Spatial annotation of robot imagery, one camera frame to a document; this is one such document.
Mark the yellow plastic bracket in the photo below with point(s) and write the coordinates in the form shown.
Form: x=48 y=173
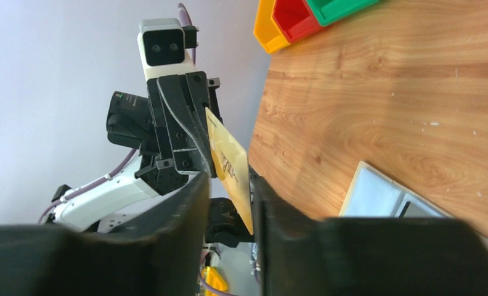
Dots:
x=212 y=283

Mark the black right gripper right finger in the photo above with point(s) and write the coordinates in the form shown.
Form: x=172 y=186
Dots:
x=364 y=256

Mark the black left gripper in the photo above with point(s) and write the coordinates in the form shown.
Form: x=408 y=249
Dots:
x=178 y=105

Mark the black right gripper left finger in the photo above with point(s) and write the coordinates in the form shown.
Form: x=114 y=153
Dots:
x=155 y=253

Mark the red plastic bin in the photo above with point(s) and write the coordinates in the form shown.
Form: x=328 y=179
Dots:
x=295 y=19

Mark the green plastic bin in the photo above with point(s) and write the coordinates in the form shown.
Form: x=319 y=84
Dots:
x=327 y=12

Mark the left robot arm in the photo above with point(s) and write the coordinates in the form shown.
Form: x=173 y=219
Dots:
x=128 y=124

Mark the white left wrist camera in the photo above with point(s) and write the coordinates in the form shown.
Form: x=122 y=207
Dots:
x=163 y=44

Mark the yellow plastic bin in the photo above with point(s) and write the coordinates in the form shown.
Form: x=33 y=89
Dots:
x=266 y=31

